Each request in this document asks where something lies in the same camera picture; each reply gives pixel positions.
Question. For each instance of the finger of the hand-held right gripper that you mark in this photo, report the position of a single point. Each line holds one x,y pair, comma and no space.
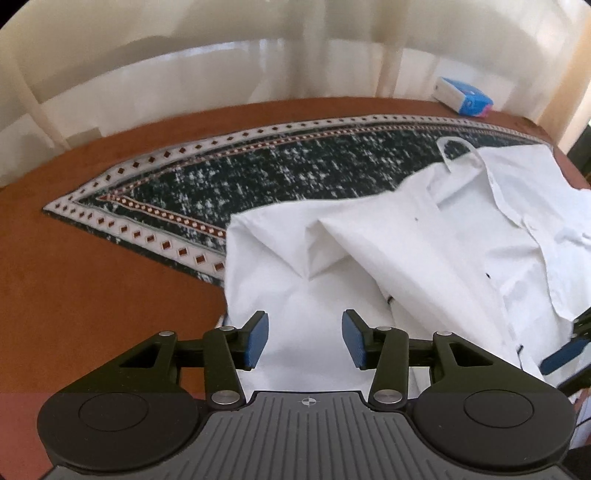
584,325
565,356

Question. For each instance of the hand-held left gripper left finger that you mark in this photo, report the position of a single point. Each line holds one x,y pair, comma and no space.
258,339

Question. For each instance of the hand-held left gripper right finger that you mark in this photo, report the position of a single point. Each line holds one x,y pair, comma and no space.
353,339

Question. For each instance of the white shirt with dark piping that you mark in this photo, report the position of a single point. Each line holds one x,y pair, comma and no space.
369,258

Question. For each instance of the dark patterned mat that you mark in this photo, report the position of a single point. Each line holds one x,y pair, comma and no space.
277,170

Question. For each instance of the blue and white packet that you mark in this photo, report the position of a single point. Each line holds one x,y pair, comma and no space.
464,94

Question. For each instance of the cream sheer curtain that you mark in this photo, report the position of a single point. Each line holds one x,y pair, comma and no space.
231,46

